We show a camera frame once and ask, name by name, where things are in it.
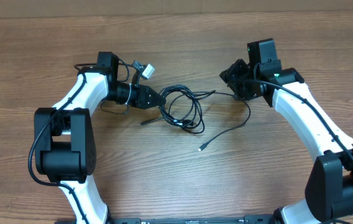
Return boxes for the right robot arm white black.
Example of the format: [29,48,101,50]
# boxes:
[219,39,353,223]

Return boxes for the black usb cable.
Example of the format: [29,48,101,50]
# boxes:
[139,84,252,152]

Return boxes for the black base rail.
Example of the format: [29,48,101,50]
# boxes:
[104,214,282,224]

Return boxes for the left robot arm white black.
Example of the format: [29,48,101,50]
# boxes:
[28,52,166,223]

